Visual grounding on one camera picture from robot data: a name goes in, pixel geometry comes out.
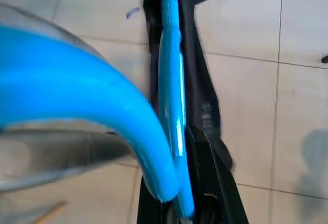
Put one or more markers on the black metal clothes rack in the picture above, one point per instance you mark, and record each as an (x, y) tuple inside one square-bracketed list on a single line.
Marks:
[(64, 152)]

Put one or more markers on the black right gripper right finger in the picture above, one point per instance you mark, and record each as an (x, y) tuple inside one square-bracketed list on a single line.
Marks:
[(215, 198)]

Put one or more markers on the dark navy garment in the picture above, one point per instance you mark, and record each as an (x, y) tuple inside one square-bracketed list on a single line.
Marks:
[(197, 80)]

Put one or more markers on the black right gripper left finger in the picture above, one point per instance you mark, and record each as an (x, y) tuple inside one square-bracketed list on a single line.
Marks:
[(148, 208)]

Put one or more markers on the light blue clothes hanger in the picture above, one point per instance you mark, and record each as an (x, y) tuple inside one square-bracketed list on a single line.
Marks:
[(77, 80)]

